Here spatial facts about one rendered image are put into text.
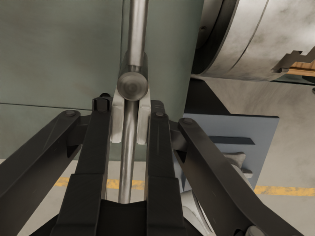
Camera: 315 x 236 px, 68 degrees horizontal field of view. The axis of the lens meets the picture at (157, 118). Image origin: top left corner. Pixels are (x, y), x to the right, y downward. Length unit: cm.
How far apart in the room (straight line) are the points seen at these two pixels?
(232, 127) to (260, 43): 64
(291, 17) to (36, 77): 31
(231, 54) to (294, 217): 259
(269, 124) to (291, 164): 135
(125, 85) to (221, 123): 79
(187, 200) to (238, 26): 63
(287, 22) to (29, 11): 29
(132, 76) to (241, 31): 20
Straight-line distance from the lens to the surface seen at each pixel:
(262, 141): 105
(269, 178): 234
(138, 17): 16
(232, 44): 33
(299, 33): 36
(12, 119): 34
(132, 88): 16
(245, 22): 32
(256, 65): 38
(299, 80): 126
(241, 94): 178
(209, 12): 36
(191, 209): 82
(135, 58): 17
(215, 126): 93
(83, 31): 28
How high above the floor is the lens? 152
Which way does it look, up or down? 63 degrees down
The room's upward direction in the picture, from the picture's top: 172 degrees clockwise
